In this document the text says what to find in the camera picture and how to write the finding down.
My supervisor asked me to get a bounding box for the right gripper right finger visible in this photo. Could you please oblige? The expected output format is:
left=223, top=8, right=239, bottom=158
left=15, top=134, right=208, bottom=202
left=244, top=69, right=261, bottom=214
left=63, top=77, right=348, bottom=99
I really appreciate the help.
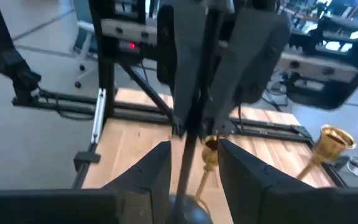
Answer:
left=218, top=138, right=358, bottom=224

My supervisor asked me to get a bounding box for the black box red light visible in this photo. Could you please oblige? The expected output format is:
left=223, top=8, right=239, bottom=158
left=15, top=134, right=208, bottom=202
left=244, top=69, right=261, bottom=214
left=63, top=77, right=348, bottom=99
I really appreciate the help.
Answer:
left=116, top=39, right=155, bottom=62

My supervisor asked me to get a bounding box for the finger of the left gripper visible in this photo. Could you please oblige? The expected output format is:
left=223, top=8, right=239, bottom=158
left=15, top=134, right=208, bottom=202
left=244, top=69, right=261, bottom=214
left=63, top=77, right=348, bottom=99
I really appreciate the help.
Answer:
left=157, top=0, right=208, bottom=126
left=204, top=8, right=292, bottom=132

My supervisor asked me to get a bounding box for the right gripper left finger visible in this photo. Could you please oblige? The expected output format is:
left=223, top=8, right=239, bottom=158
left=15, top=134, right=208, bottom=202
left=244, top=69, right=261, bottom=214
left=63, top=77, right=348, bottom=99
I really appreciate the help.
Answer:
left=0, top=140, right=172, bottom=224

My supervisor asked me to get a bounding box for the beige bar with holes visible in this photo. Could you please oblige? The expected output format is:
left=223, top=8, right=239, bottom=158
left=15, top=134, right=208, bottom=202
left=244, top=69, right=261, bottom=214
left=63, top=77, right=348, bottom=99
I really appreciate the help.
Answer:
left=100, top=17, right=358, bottom=84

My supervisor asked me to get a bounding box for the white office chair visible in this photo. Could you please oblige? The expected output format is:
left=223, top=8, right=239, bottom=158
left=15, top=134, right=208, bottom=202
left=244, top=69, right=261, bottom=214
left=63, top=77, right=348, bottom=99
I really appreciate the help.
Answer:
left=71, top=20, right=101, bottom=90

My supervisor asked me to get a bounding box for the tall gold candlestick holder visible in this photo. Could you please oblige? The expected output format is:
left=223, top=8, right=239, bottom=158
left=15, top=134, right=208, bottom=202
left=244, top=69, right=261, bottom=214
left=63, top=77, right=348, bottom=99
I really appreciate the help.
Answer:
left=195, top=135, right=221, bottom=212

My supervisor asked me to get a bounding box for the tall black candlestick holder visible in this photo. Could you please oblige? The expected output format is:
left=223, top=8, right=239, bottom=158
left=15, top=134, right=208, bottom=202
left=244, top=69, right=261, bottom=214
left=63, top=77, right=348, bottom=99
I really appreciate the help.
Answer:
left=165, top=9, right=225, bottom=224

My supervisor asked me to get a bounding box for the medium gold candlestick holder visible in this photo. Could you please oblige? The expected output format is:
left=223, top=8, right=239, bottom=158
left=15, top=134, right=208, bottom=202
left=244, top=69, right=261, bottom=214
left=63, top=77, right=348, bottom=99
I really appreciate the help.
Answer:
left=296, top=124, right=357, bottom=180

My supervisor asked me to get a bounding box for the black aluminium rig frame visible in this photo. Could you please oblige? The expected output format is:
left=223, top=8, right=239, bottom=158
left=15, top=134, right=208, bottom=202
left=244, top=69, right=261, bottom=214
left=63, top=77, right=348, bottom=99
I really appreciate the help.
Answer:
left=72, top=0, right=347, bottom=190

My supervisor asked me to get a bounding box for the black metal stand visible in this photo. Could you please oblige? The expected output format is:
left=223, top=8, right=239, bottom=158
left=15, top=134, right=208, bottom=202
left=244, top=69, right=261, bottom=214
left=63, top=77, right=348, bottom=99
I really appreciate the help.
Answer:
left=286, top=15, right=358, bottom=111

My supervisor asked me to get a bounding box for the silver metal bracket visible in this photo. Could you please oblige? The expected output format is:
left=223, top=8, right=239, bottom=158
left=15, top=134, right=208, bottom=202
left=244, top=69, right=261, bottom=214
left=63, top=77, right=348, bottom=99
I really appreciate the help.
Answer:
left=91, top=88, right=107, bottom=145

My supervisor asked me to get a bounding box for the black desk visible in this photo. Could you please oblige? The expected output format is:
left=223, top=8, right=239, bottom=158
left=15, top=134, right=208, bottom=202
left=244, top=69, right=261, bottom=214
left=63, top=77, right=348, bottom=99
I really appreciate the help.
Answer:
left=0, top=0, right=43, bottom=108

